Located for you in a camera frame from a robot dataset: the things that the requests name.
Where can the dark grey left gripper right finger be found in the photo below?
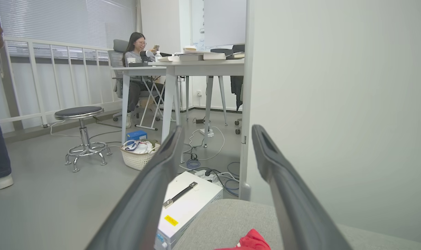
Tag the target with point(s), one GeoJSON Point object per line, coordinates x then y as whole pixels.
{"type": "Point", "coordinates": [297, 208]}

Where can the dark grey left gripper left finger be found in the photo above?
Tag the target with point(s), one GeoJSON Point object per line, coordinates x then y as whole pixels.
{"type": "Point", "coordinates": [141, 208]}

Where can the red and white t-shirt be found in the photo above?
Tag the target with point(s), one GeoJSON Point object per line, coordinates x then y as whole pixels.
{"type": "Point", "coordinates": [253, 241]}

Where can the white metal equipment box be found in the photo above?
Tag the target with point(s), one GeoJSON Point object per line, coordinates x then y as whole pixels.
{"type": "Point", "coordinates": [187, 208]}

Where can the white woven laundry basket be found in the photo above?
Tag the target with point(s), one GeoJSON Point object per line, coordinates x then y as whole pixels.
{"type": "Point", "coordinates": [139, 161]}

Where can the white laundry pile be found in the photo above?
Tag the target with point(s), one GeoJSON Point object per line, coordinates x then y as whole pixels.
{"type": "Point", "coordinates": [141, 147]}

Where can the white power strip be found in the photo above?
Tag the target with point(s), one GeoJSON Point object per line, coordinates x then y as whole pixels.
{"type": "Point", "coordinates": [207, 132]}
{"type": "Point", "coordinates": [204, 175]}

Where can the small blue box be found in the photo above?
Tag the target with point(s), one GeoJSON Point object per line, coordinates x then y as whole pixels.
{"type": "Point", "coordinates": [136, 135]}

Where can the white folding stand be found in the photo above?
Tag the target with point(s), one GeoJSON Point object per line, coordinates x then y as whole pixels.
{"type": "Point", "coordinates": [151, 104]}

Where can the black power adapter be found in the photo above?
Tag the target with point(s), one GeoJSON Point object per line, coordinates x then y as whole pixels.
{"type": "Point", "coordinates": [199, 121]}

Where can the white partition panel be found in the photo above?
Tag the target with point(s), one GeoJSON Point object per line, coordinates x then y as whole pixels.
{"type": "Point", "coordinates": [335, 104]}

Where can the chrome stool with dark seat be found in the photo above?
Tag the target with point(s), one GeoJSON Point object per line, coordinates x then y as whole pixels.
{"type": "Point", "coordinates": [79, 111]}

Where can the black hanging jacket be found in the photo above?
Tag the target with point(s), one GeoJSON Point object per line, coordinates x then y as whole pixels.
{"type": "Point", "coordinates": [236, 88]}

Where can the small white desk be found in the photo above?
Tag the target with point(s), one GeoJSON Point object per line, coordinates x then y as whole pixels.
{"type": "Point", "coordinates": [141, 70]}

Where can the seated woman with glasses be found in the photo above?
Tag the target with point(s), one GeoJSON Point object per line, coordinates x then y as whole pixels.
{"type": "Point", "coordinates": [132, 57]}

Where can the clear water bottle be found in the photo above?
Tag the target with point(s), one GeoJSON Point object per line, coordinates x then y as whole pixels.
{"type": "Point", "coordinates": [158, 56]}

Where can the grey office chair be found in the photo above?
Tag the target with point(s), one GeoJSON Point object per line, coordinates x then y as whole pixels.
{"type": "Point", "coordinates": [117, 57]}

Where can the large white desk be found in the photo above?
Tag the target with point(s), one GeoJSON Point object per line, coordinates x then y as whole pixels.
{"type": "Point", "coordinates": [203, 68]}

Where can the stack of white books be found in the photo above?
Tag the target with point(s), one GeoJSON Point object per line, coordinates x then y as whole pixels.
{"type": "Point", "coordinates": [190, 57]}

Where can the thick white book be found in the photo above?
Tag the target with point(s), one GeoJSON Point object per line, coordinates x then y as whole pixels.
{"type": "Point", "coordinates": [214, 56]}

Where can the white metal railing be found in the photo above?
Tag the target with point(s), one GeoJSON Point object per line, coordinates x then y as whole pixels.
{"type": "Point", "coordinates": [35, 69]}

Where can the white window blinds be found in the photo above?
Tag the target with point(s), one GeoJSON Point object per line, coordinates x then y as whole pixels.
{"type": "Point", "coordinates": [75, 21]}

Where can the whiteboard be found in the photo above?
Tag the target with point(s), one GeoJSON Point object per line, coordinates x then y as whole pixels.
{"type": "Point", "coordinates": [224, 21]}

